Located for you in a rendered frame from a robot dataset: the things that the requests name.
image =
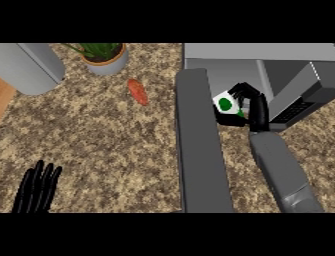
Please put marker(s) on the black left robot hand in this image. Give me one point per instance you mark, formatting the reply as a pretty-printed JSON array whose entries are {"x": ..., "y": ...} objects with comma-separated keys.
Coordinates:
[{"x": 36, "y": 191}]

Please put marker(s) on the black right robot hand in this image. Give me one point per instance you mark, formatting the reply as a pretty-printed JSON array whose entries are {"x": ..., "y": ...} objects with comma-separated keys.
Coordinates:
[{"x": 259, "y": 110}]

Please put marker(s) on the white milk carton green spot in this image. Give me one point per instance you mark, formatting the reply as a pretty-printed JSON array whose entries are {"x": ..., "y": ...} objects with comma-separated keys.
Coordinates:
[{"x": 227, "y": 106}]

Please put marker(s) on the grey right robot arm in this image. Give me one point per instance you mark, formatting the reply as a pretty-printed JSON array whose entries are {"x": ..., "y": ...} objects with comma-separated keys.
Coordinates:
[{"x": 286, "y": 176}]

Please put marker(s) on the grey microwave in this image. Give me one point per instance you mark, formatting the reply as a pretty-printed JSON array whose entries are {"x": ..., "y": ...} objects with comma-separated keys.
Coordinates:
[{"x": 283, "y": 80}]

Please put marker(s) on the dark grey microwave door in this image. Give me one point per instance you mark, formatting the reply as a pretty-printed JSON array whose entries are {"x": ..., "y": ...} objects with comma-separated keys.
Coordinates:
[{"x": 202, "y": 143}]

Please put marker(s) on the orange carrot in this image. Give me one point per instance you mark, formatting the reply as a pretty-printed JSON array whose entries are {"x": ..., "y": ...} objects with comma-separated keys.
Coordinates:
[{"x": 138, "y": 92}]

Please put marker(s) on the green plant in grey pot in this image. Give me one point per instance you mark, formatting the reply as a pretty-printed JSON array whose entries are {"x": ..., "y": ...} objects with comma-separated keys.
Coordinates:
[{"x": 104, "y": 58}]

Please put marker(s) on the grey rounded appliance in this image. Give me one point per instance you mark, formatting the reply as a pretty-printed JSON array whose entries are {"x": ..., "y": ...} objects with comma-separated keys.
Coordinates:
[{"x": 23, "y": 66}]

